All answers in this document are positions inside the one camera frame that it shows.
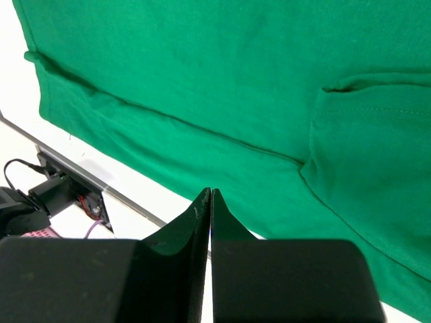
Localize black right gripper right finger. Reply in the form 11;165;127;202
211;190;385;322

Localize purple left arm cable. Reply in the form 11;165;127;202
83;218;104;240

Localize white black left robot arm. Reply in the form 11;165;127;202
1;176;77;238

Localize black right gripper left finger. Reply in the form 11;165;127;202
1;188;211;322

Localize green garment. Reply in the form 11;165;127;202
13;1;430;322

